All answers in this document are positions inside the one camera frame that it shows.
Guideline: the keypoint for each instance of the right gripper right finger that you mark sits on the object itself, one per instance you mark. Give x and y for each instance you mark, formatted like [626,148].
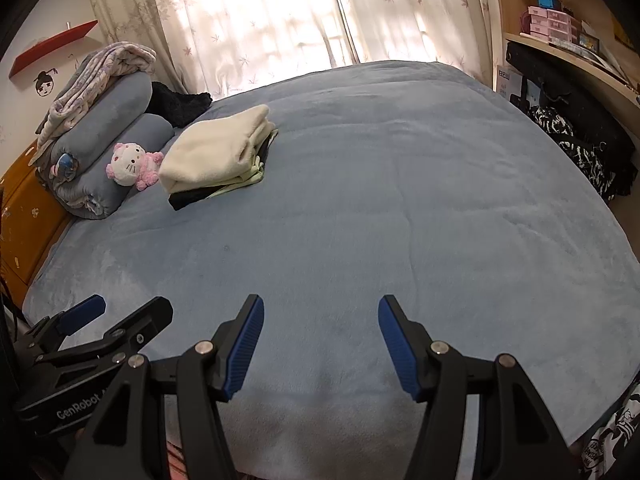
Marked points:
[517,438]

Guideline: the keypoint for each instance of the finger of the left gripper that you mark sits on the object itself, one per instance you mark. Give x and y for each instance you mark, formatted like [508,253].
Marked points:
[125,334]
[80,314]

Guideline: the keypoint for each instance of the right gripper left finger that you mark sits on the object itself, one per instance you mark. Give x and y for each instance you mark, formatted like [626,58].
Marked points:
[125,437]

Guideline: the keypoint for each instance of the cream fuzzy cardigan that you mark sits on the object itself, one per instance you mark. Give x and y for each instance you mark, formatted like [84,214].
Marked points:
[215,151]

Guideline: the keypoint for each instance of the black clothing pile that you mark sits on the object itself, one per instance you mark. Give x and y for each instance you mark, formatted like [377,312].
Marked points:
[177,108]

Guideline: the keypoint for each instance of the lower blue rolled pillow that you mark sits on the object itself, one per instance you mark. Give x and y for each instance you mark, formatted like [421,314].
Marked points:
[94,196]

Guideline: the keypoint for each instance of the blue rolled pillow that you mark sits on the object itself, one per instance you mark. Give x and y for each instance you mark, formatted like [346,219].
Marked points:
[94,196]
[124,102]

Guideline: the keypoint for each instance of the green and black garment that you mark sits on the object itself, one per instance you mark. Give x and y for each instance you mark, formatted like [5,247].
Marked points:
[254,175]

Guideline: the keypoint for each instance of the pink white cat plush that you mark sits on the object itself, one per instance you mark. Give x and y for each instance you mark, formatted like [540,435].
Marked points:
[131,165]

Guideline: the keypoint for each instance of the upper blue rolled pillow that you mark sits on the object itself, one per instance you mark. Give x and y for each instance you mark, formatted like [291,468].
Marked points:
[124,102]

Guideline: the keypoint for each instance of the blue bed blanket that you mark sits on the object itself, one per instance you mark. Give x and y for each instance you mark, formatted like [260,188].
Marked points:
[410,179]

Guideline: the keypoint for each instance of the folded floral quilt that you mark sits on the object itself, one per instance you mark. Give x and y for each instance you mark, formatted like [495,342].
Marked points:
[94,75]

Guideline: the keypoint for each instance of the white floral curtain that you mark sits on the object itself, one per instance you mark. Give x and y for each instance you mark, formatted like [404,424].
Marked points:
[225,47]

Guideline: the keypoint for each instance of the pink boxes on shelf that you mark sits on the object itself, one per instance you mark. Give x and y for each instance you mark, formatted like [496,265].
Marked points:
[549,23]

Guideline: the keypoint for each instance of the red wall shelf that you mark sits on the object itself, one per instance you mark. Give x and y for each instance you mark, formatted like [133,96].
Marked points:
[49,45]

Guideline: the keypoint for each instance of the wooden wall shelf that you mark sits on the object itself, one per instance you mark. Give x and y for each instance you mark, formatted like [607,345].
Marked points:
[586,38]

